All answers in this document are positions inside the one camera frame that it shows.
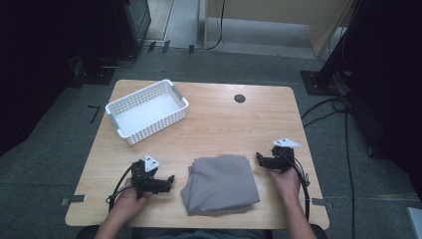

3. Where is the wooden partition panel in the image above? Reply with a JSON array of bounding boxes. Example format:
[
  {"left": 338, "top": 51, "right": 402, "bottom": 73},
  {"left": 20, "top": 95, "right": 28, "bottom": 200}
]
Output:
[{"left": 203, "top": 0, "right": 356, "bottom": 58}]

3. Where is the black metal stand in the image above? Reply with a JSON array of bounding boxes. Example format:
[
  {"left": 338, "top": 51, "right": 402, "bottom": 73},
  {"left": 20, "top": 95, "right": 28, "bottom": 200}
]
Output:
[{"left": 315, "top": 0, "right": 366, "bottom": 88}]

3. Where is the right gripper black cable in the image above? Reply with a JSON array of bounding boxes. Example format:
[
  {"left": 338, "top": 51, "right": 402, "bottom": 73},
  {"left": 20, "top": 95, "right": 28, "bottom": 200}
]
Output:
[{"left": 282, "top": 152, "right": 313, "bottom": 222}]

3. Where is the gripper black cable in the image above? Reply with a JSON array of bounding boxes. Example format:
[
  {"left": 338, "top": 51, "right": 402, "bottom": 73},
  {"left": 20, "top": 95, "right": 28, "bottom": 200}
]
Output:
[
  {"left": 282, "top": 152, "right": 313, "bottom": 222},
  {"left": 105, "top": 163, "right": 138, "bottom": 213}
]

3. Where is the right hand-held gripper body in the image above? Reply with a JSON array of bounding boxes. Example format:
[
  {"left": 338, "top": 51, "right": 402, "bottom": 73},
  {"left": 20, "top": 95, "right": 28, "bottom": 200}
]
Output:
[{"left": 260, "top": 136, "right": 303, "bottom": 174}]

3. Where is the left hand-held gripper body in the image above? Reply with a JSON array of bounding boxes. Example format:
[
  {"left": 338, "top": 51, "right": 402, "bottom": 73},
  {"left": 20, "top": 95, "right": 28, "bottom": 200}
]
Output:
[{"left": 130, "top": 153, "right": 167, "bottom": 200}]

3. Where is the black floor cable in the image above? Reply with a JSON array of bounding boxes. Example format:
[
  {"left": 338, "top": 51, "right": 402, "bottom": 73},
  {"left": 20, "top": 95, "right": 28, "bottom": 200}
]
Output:
[{"left": 300, "top": 96, "right": 356, "bottom": 239}]

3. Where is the white plastic basket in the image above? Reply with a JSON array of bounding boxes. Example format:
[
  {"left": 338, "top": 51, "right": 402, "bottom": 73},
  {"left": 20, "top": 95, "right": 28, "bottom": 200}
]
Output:
[{"left": 105, "top": 79, "right": 190, "bottom": 145}]

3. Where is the person's right hand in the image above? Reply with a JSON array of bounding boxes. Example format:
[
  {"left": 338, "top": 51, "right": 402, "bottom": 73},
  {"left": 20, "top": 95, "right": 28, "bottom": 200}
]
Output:
[{"left": 267, "top": 165, "right": 303, "bottom": 204}]

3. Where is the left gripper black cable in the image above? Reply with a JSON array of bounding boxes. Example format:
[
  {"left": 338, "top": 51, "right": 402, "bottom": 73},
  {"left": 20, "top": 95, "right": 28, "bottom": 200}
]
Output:
[{"left": 105, "top": 163, "right": 138, "bottom": 213}]

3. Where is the thin black hanging cable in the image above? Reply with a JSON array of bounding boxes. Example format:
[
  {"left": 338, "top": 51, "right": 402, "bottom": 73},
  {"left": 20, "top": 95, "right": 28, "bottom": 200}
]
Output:
[{"left": 194, "top": 0, "right": 227, "bottom": 52}]

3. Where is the black metal stand base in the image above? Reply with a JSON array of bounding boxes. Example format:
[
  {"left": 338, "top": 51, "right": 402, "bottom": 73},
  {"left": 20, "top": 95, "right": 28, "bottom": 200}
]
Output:
[{"left": 300, "top": 69, "right": 351, "bottom": 98}]

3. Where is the person's left hand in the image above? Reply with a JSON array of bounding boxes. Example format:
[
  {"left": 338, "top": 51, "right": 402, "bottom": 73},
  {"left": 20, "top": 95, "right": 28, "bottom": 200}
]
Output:
[{"left": 110, "top": 177, "right": 152, "bottom": 227}]

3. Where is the white box corner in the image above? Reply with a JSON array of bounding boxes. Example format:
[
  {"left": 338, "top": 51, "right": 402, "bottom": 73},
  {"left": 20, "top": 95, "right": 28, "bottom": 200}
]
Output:
[{"left": 406, "top": 206, "right": 422, "bottom": 239}]

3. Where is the dark equipment cabinet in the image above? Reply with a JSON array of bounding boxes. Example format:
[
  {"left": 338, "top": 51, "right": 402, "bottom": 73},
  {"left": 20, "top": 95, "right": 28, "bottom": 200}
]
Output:
[{"left": 111, "top": 0, "right": 152, "bottom": 60}]

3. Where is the grey cloth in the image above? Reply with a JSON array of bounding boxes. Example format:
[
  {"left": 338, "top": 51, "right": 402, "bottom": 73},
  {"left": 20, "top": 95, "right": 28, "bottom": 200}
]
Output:
[{"left": 180, "top": 153, "right": 261, "bottom": 217}]

